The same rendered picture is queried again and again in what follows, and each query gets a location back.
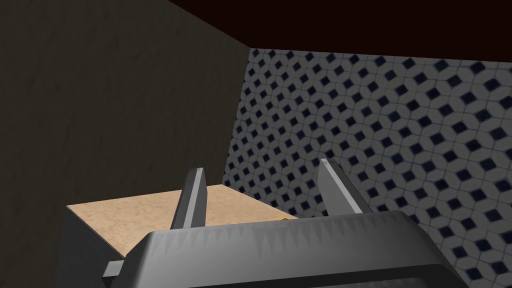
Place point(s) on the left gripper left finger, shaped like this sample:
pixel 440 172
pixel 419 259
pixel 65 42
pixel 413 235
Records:
pixel 192 204

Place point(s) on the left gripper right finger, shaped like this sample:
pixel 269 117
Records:
pixel 338 196

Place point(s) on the dark cabinet with beige top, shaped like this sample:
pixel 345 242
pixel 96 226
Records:
pixel 84 252

